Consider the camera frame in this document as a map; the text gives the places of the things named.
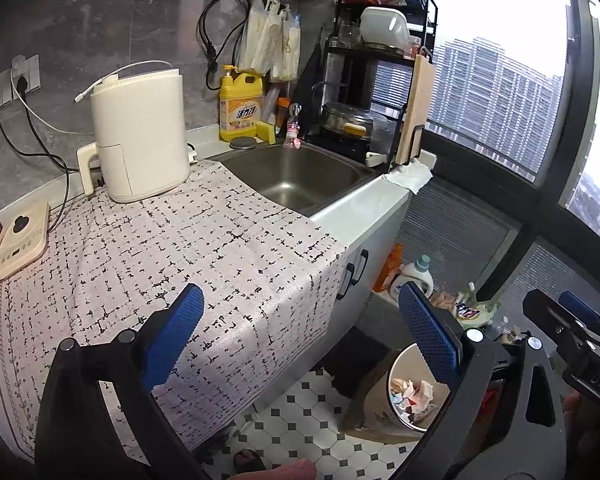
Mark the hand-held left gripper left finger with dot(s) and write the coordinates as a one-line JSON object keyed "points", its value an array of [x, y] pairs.
{"points": [[172, 335]]}

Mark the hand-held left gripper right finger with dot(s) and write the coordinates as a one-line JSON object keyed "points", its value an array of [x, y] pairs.
{"points": [[430, 335]]}

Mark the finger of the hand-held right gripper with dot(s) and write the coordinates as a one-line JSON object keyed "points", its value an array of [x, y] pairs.
{"points": [[582, 305], [580, 350]]}

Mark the cream round bin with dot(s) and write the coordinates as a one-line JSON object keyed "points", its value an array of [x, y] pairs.
{"points": [[395, 360]]}

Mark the heap of wrappers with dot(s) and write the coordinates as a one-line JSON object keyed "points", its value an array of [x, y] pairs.
{"points": [[412, 397]]}

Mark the trash bin with bag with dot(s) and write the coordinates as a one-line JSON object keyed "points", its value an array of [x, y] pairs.
{"points": [[365, 410]]}

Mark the white refill pouch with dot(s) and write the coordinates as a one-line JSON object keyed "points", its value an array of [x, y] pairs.
{"points": [[470, 310]]}

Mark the white laundry detergent bottle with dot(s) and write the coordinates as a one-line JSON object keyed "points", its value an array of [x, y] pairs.
{"points": [[415, 272]]}

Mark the grey black patterned tablecloth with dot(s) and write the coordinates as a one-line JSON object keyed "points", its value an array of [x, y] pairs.
{"points": [[180, 260]]}

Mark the grey sink cabinet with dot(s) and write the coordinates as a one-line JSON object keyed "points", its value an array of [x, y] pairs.
{"points": [[380, 230]]}

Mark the person's foot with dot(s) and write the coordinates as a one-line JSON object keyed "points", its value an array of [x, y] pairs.
{"points": [[247, 461]]}

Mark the white cloth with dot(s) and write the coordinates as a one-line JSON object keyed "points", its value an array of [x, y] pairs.
{"points": [[407, 177]]}

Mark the cream electric kettle base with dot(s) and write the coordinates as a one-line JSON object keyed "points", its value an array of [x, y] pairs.
{"points": [[20, 255]]}

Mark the person's leg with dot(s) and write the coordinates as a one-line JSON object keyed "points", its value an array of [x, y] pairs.
{"points": [[290, 472]]}

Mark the cream air fryer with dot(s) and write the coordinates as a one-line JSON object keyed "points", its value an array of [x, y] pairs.
{"points": [[140, 135]]}

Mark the steel sink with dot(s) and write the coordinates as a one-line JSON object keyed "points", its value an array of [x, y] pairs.
{"points": [[300, 175]]}

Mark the metal sink plug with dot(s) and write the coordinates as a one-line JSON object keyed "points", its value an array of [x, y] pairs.
{"points": [[243, 143]]}

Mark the grey apartment building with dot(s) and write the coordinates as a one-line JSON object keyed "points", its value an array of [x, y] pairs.
{"points": [[490, 105]]}

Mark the yellow sponge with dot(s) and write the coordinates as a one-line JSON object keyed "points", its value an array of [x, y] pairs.
{"points": [[267, 134]]}

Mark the wooden cutting board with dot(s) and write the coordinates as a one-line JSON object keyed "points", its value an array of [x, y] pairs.
{"points": [[417, 110]]}

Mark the small pink bottle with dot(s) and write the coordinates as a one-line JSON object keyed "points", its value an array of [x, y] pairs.
{"points": [[292, 135]]}

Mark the yellow detergent bottle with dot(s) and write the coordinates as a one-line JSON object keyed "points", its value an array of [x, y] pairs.
{"points": [[240, 110]]}

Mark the orange capped bottle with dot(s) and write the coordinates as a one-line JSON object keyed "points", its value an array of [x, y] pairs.
{"points": [[282, 107]]}

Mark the chrome faucet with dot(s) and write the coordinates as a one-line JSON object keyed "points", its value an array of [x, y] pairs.
{"points": [[296, 111]]}

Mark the black dish rack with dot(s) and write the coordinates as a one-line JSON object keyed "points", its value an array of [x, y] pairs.
{"points": [[360, 49]]}

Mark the hanging clear plastic bags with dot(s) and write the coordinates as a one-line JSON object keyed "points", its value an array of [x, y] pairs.
{"points": [[265, 40]]}

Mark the drinking glass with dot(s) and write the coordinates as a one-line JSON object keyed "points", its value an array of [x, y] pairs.
{"points": [[348, 35]]}

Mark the white lidded container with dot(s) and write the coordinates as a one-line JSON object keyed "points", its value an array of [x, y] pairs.
{"points": [[382, 27]]}

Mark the black window frame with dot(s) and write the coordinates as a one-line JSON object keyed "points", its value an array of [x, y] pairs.
{"points": [[587, 85]]}

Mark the grey wall socket panel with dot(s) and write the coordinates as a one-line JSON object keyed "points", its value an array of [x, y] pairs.
{"points": [[32, 72]]}

